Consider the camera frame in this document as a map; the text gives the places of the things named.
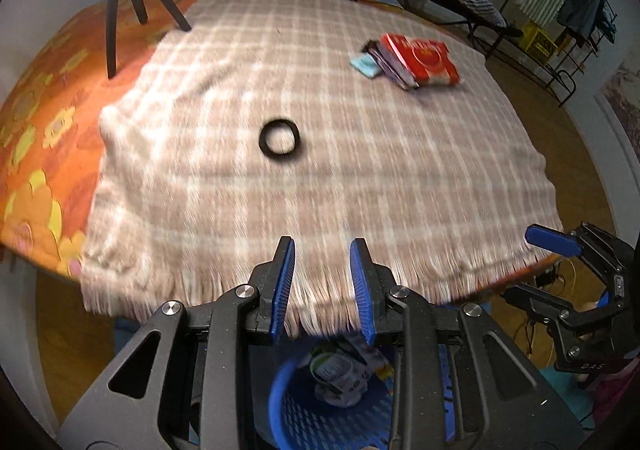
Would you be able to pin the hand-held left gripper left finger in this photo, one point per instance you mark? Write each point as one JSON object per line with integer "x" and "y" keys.
{"x": 282, "y": 290}

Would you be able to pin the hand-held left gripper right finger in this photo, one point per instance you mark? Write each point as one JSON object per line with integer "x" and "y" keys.
{"x": 361, "y": 290}

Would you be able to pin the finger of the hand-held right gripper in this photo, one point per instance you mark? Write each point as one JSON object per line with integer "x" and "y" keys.
{"x": 550, "y": 237}
{"x": 530, "y": 297}

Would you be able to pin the green white milk carton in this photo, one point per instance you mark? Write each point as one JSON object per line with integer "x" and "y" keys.
{"x": 340, "y": 370}

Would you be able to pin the blue plastic basket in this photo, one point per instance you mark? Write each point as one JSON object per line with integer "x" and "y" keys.
{"x": 325, "y": 420}

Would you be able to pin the beige plaid cloth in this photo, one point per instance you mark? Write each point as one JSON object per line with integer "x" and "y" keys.
{"x": 225, "y": 205}

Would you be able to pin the black clothes rack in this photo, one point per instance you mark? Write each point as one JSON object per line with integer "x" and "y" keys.
{"x": 560, "y": 74}

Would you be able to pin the yellow crate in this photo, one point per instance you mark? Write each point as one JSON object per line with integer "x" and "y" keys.
{"x": 539, "y": 40}

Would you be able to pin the red tissue packet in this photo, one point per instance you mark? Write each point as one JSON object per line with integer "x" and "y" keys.
{"x": 425, "y": 59}

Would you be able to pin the light blue packet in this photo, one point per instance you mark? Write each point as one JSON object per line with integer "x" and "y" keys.
{"x": 365, "y": 65}

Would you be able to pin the dark purple packet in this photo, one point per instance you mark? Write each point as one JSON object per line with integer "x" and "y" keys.
{"x": 385, "y": 62}

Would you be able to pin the dark jacket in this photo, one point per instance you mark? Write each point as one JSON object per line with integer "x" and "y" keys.
{"x": 580, "y": 7}

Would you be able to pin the striped garment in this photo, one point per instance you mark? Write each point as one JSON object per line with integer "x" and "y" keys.
{"x": 482, "y": 7}

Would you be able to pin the orange floral sheet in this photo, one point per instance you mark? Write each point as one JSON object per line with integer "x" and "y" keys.
{"x": 45, "y": 104}

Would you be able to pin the black tripod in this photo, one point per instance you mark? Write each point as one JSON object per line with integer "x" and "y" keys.
{"x": 112, "y": 4}

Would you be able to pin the wall poster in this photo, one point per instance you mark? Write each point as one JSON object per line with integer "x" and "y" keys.
{"x": 622, "y": 99}

